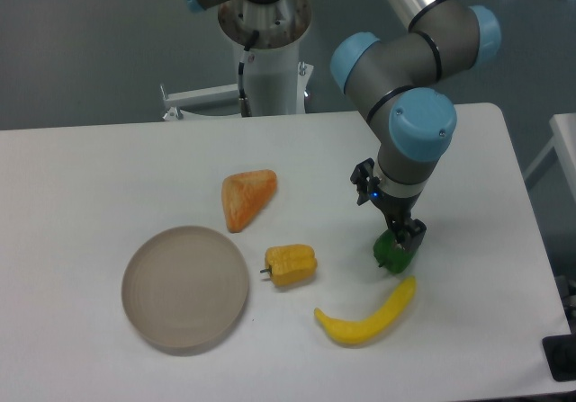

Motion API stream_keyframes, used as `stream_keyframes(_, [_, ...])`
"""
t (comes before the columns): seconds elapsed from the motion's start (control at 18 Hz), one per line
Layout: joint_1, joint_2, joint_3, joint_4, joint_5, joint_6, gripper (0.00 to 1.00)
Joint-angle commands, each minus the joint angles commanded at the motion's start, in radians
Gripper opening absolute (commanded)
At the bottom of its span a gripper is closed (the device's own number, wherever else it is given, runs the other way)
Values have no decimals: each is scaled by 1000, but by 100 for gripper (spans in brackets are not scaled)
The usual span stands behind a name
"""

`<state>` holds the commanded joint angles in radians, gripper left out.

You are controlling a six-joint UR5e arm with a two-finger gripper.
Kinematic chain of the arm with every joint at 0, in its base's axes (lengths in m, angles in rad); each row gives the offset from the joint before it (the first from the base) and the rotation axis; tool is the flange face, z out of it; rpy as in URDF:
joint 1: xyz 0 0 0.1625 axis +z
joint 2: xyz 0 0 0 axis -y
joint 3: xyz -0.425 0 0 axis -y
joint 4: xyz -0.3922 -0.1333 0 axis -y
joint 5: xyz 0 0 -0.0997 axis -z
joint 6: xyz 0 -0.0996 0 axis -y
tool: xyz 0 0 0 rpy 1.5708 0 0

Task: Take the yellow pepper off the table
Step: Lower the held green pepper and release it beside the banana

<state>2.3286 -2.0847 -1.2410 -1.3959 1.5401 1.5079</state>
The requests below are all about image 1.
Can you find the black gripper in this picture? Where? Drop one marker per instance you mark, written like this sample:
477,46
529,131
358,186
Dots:
407,232

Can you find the green toy pepper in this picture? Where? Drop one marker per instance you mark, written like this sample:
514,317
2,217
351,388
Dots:
389,255

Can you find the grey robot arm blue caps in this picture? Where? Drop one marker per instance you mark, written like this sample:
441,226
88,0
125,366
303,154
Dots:
390,84

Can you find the yellow toy pepper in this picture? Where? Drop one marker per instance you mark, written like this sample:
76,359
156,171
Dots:
287,265

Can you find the yellow toy banana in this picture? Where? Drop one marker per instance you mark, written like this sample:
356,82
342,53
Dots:
354,332

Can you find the orange toy bread wedge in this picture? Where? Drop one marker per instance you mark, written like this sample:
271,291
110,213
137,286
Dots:
244,195

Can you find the white side table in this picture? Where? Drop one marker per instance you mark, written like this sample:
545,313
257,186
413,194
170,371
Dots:
559,148

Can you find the black device at table edge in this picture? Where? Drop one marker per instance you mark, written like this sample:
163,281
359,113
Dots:
559,352

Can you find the beige round plate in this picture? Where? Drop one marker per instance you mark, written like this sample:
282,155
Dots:
185,288

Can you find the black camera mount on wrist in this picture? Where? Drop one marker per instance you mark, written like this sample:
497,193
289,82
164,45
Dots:
365,182

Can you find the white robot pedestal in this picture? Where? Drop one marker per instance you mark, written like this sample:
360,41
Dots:
270,77

